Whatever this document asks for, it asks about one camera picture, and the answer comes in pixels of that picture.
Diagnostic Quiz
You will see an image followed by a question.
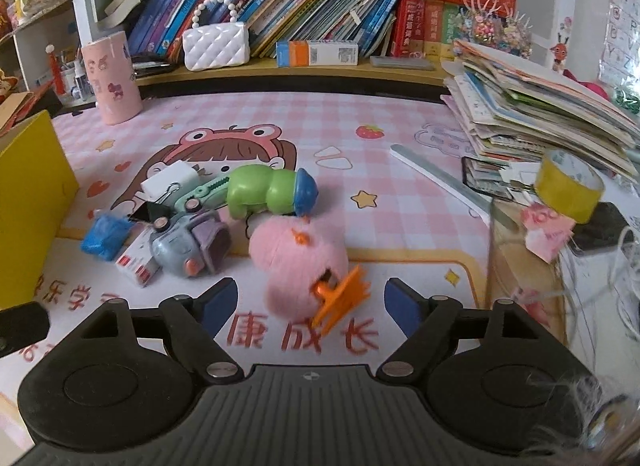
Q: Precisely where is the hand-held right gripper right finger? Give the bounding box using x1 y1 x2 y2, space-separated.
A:
375 277 551 383

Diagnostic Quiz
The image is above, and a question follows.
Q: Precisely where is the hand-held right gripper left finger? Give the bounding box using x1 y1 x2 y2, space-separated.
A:
75 276 251 383

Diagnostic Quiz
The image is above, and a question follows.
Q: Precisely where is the orange hair clip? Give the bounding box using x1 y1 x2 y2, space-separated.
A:
310 266 372 339

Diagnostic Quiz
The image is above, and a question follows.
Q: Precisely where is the pink plush toy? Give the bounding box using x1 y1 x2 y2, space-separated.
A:
248 215 351 317

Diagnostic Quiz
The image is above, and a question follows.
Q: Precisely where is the green toy figure blue hat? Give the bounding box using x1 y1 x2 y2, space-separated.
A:
226 166 320 221

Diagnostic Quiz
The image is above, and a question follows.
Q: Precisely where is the yellow cardboard box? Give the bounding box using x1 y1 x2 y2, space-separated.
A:
0 110 81 313

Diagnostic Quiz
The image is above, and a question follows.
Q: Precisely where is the small white red box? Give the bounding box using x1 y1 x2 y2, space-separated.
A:
116 225 164 288

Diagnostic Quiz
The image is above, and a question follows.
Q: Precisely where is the blue crumpled wrapper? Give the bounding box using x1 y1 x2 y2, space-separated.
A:
81 213 134 261

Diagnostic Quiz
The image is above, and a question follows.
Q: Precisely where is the white ruler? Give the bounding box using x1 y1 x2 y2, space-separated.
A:
389 144 519 233

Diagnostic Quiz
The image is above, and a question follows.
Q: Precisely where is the black smartphone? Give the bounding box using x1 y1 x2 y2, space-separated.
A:
461 156 538 201

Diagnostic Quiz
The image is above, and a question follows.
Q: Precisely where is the pink folded paper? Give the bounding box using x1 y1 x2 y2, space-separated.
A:
521 205 577 265

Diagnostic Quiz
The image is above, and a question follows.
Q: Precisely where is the pink cartoon desk mat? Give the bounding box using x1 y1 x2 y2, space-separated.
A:
0 90 568 466

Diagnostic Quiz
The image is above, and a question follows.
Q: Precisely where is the yellow tape roll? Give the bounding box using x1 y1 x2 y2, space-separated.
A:
533 148 606 225

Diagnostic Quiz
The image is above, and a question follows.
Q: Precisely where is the clear plastic container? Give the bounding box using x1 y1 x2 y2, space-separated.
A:
562 225 640 329

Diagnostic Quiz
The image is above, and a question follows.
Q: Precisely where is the red booklet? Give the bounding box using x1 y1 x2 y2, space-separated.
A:
0 80 57 137

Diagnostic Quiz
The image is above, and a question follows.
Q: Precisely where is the stack of papers and booklets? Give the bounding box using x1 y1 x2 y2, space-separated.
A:
440 40 640 181

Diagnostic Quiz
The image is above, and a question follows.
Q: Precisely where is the pink cartoon pen cup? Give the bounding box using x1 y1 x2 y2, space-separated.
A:
81 30 144 126

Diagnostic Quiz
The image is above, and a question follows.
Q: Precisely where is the white quilted pearl handbag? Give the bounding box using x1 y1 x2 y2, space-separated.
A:
182 0 251 72

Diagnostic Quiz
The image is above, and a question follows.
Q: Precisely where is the red tassel doll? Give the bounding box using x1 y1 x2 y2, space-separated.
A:
44 44 67 96

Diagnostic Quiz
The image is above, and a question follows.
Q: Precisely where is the orange white carton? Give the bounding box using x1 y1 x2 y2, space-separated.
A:
276 40 360 68

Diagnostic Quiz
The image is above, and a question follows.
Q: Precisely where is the upright red dictionary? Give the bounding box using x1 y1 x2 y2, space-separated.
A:
389 0 427 58
424 0 445 57

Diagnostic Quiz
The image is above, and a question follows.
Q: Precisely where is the upright green book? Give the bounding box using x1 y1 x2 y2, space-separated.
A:
442 3 462 54

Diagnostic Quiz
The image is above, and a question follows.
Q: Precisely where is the colourful beaded ornament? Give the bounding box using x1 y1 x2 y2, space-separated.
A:
457 0 534 55

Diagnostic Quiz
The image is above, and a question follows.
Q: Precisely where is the row of shelf books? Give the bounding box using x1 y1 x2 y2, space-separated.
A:
125 0 416 59

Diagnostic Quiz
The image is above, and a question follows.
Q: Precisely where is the deer wall sticker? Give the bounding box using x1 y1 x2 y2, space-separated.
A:
549 40 577 72

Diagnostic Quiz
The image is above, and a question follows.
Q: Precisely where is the alphabet wall poster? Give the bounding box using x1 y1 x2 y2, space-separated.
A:
597 0 640 92

